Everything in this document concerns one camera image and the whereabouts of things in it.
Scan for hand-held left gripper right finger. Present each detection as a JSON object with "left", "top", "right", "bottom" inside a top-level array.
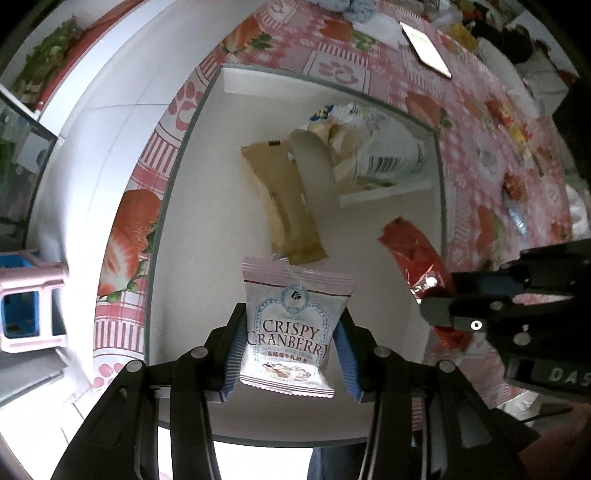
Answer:
[{"left": 336, "top": 313, "right": 542, "bottom": 480}]

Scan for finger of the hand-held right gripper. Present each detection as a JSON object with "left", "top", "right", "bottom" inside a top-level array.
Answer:
[
  {"left": 419, "top": 295, "right": 514, "bottom": 334},
  {"left": 451, "top": 261, "right": 532, "bottom": 297}
]

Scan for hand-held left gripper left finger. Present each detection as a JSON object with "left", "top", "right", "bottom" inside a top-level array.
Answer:
[{"left": 50, "top": 302, "right": 249, "bottom": 480}]

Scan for pink white snack packet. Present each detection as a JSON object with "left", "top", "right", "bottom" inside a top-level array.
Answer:
[{"left": 239, "top": 257, "right": 356, "bottom": 400}]

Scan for red snack packet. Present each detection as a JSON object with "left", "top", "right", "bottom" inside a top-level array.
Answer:
[{"left": 378, "top": 218, "right": 478, "bottom": 352}]

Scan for white storage box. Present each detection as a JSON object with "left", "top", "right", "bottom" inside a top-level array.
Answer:
[{"left": 144, "top": 64, "right": 450, "bottom": 448}]

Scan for person's right forearm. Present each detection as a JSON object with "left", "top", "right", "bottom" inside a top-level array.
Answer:
[{"left": 526, "top": 404, "right": 591, "bottom": 480}]

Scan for person's dark trousers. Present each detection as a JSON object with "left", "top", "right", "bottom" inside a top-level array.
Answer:
[{"left": 307, "top": 444, "right": 370, "bottom": 480}]

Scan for white barcode snack packet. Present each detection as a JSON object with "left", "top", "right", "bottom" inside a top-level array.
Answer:
[{"left": 351, "top": 133, "right": 428, "bottom": 186}]

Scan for brown snack packet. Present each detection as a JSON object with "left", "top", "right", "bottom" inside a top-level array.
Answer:
[{"left": 241, "top": 138, "right": 329, "bottom": 265}]

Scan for beige long snack packet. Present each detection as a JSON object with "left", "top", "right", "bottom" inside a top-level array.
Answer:
[{"left": 288, "top": 129, "right": 341, "bottom": 223}]

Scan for cream snack packet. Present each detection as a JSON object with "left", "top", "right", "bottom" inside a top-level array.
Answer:
[{"left": 325, "top": 122, "right": 370, "bottom": 181}]

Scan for white blue-print snack packet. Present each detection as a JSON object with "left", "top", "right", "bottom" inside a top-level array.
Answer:
[{"left": 307, "top": 102, "right": 393, "bottom": 139}]

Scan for white plastic bag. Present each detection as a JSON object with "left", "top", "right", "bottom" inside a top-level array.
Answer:
[{"left": 515, "top": 48, "right": 578, "bottom": 116}]

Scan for pink plastic stool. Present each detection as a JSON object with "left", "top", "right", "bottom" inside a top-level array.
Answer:
[{"left": 0, "top": 249, "right": 70, "bottom": 354}]

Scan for blue plastic basket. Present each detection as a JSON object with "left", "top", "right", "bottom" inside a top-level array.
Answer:
[{"left": 0, "top": 256, "right": 52, "bottom": 337}]

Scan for white smartphone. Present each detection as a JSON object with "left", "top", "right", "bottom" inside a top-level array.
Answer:
[{"left": 399, "top": 21, "right": 453, "bottom": 79}]

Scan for glass tank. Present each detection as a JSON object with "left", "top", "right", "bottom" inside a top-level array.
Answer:
[{"left": 0, "top": 87, "right": 59, "bottom": 237}]

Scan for grey blue cloth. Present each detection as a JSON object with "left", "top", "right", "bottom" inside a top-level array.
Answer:
[{"left": 339, "top": 0, "right": 384, "bottom": 23}]

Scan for strawberry print tablecloth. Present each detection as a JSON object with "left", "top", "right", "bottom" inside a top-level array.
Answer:
[{"left": 91, "top": 0, "right": 591, "bottom": 416}]

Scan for green plants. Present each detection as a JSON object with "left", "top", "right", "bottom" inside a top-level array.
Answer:
[{"left": 13, "top": 14, "right": 93, "bottom": 108}]

